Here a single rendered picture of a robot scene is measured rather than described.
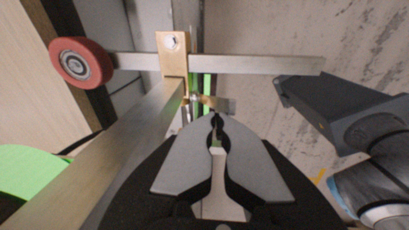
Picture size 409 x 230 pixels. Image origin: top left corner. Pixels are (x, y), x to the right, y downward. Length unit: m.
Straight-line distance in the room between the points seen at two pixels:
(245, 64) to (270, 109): 1.13
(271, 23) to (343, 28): 0.46
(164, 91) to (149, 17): 0.36
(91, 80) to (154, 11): 0.31
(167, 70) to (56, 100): 0.22
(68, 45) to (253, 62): 0.29
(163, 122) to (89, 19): 0.33
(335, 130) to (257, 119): 0.70
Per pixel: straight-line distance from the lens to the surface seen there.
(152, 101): 0.18
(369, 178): 0.78
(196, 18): 0.42
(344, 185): 0.79
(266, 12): 1.17
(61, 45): 0.31
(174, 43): 0.25
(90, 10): 0.45
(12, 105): 0.47
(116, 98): 0.46
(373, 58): 1.60
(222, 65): 0.26
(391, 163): 0.79
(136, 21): 0.56
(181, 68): 0.26
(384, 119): 0.87
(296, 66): 0.30
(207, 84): 0.44
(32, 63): 0.37
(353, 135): 0.86
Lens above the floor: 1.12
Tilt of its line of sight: 58 degrees down
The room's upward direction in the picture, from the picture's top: 173 degrees counter-clockwise
